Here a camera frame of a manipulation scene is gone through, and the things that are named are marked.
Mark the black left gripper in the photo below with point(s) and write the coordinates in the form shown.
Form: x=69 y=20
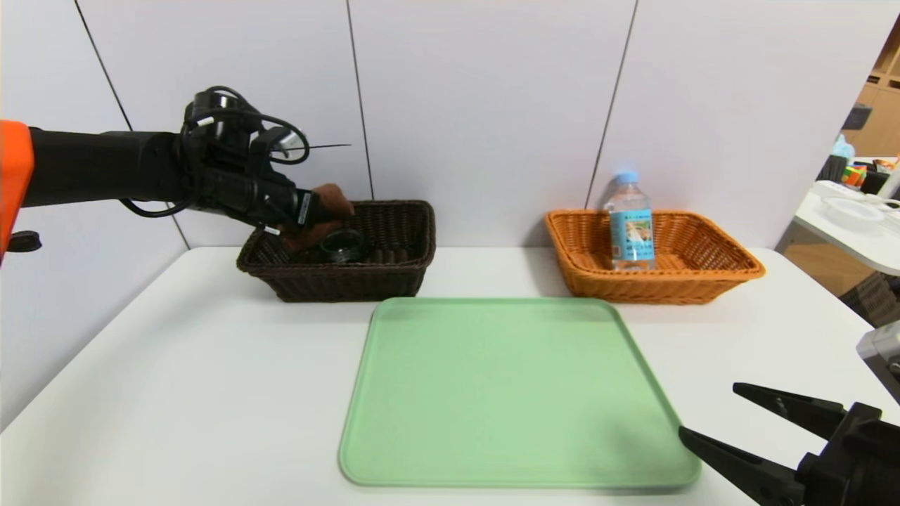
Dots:
x=305 y=209

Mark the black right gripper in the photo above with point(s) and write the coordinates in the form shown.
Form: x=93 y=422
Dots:
x=848 y=445

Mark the brown towel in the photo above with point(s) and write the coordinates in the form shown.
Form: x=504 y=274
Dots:
x=336 y=200

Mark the small glass cup black base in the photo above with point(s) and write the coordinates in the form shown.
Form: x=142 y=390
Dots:
x=342 y=246

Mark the clear water bottle blue label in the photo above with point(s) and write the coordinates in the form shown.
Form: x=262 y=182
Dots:
x=631 y=235

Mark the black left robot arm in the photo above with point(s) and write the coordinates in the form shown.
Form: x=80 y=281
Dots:
x=105 y=169

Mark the dark brown wicker basket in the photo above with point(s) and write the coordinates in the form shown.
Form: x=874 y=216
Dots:
x=351 y=281

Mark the orange wicker basket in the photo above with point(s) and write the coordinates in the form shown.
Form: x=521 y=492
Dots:
x=689 y=277

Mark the thin black zip tie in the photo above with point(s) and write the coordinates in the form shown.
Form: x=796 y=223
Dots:
x=327 y=146

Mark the dark woven chair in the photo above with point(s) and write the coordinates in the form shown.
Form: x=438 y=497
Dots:
x=875 y=302

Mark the brown wooden panel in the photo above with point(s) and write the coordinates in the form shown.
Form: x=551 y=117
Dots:
x=808 y=258

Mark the white side table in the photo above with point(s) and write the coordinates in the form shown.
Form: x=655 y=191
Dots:
x=865 y=242

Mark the white shallow bowl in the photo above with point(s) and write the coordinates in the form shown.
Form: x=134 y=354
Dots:
x=851 y=213

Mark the light green plastic tray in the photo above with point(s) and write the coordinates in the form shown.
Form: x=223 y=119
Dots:
x=513 y=400

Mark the colourful puzzle cube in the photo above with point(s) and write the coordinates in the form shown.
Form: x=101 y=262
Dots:
x=853 y=177

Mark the black mesh container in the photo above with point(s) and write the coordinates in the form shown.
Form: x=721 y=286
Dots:
x=831 y=171

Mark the light blue bottle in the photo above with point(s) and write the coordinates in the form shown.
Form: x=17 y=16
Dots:
x=840 y=149

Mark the wooden shelf cabinet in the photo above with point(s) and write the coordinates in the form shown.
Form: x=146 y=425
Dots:
x=882 y=119

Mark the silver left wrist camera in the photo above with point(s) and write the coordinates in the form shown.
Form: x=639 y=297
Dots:
x=285 y=143

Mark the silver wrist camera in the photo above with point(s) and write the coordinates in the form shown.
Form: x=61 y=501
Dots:
x=882 y=355
x=285 y=143

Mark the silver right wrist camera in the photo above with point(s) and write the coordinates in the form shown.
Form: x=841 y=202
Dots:
x=882 y=355

